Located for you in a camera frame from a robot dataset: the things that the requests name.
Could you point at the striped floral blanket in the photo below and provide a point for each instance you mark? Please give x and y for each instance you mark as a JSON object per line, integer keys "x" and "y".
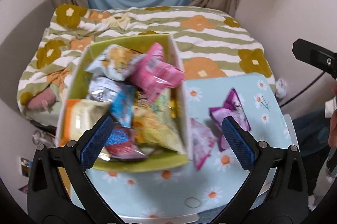
{"x": 210, "y": 42}

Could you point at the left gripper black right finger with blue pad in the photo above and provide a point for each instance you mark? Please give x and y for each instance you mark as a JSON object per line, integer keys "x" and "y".
{"x": 275, "y": 191}

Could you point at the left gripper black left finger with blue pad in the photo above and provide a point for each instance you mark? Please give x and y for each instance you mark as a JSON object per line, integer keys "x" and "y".
{"x": 59, "y": 190}

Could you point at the blue white snack bag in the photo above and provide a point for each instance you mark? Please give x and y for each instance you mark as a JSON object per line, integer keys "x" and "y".
{"x": 118, "y": 94}

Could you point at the grey maroon snack bag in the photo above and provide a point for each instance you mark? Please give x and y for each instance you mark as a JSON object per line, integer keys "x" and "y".
{"x": 121, "y": 145}

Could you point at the crumpled white tissue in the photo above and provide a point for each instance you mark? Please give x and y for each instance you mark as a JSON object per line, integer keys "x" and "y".
{"x": 281, "y": 88}

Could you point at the person's right hand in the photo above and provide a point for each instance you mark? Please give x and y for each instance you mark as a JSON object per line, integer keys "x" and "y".
{"x": 332, "y": 140}

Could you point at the green cardboard box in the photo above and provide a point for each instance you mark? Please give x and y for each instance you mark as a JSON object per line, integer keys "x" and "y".
{"x": 78, "y": 89}

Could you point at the pink snack bag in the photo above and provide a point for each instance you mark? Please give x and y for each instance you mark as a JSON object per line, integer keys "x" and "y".
{"x": 152, "y": 74}

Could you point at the yellow chips bag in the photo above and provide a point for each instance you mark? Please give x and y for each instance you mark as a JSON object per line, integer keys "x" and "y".
{"x": 154, "y": 124}

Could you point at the light blue daisy cloth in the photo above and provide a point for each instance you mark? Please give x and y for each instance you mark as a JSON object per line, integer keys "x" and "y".
{"x": 185, "y": 190}

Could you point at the gold snack bag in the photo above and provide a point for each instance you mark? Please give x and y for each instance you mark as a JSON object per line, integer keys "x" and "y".
{"x": 115, "y": 62}

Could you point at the grey headboard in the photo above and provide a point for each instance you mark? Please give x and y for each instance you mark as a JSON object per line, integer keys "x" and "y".
{"x": 19, "y": 47}

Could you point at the pink pillow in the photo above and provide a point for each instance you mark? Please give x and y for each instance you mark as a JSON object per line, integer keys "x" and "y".
{"x": 43, "y": 100}

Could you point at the orange cream snack bag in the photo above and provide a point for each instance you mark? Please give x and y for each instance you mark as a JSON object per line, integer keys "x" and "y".
{"x": 80, "y": 115}

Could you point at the pale purple snack bag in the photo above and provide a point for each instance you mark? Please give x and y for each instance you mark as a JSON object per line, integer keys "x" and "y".
{"x": 203, "y": 143}

